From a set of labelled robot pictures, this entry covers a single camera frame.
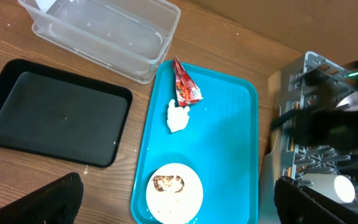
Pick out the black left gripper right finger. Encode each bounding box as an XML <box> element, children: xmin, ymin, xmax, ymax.
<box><xmin>274</xmin><ymin>176</ymin><xmax>358</xmax><ymax>224</ymax></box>

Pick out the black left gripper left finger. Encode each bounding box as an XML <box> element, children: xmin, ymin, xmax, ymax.
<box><xmin>0</xmin><ymin>172</ymin><xmax>84</xmax><ymax>224</ymax></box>

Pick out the white plastic cup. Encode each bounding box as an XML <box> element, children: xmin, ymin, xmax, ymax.
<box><xmin>302</xmin><ymin>174</ymin><xmax>356</xmax><ymax>204</ymax></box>

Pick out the white round plate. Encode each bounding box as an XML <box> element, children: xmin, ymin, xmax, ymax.
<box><xmin>336</xmin><ymin>91</ymin><xmax>358</xmax><ymax>111</ymax></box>

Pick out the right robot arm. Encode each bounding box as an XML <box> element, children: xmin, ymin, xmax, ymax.
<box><xmin>285</xmin><ymin>61</ymin><xmax>358</xmax><ymax>152</ymax></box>

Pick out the grey dishwasher rack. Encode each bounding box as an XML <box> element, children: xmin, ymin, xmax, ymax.
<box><xmin>258</xmin><ymin>51</ymin><xmax>358</xmax><ymax>224</ymax></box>

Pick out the teal serving tray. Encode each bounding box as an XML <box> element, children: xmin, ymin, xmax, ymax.
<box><xmin>131</xmin><ymin>61</ymin><xmax>259</xmax><ymax>223</ymax></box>

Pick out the black plastic tray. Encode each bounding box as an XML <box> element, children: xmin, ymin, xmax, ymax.
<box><xmin>0</xmin><ymin>59</ymin><xmax>132</xmax><ymax>167</ymax></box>

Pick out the white bowl with leftovers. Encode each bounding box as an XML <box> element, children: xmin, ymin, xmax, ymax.
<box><xmin>145</xmin><ymin>163</ymin><xmax>203</xmax><ymax>223</ymax></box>

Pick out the crumpled white napkin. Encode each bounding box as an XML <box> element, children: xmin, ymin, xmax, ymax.
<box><xmin>167</xmin><ymin>99</ymin><xmax>190</xmax><ymax>133</ymax></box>

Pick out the red snack wrapper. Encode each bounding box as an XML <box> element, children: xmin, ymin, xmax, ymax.
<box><xmin>172</xmin><ymin>57</ymin><xmax>203</xmax><ymax>107</ymax></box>

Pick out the clear plastic bin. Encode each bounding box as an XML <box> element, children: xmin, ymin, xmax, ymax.
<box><xmin>18</xmin><ymin>0</ymin><xmax>181</xmax><ymax>85</ymax></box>

